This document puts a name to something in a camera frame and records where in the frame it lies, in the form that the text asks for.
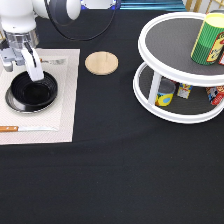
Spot red butter box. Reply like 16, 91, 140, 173
206, 86, 224, 105

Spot beige placemat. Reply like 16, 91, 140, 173
0, 49, 80, 145

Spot blue yellow small box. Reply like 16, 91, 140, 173
177, 83, 193, 99

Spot white two-tier lazy Susan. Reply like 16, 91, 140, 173
133, 12, 224, 124

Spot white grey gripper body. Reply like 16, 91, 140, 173
0, 30, 44, 82

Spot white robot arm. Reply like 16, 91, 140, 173
0, 0, 81, 81

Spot red raisins box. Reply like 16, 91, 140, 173
218, 51, 224, 65

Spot wooden handled fork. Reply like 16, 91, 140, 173
40, 59, 66, 65

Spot wooden handled knife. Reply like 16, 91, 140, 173
0, 126, 57, 132

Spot black ribbed bowl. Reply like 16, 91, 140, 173
10, 72, 58, 112

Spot blue yellow can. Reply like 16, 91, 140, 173
155, 78, 176, 106

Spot round wooden coaster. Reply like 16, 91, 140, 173
85, 51, 119, 75

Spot green yellow can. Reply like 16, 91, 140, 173
191, 13, 224, 65

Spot silver metal plate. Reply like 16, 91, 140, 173
5, 88, 57, 113

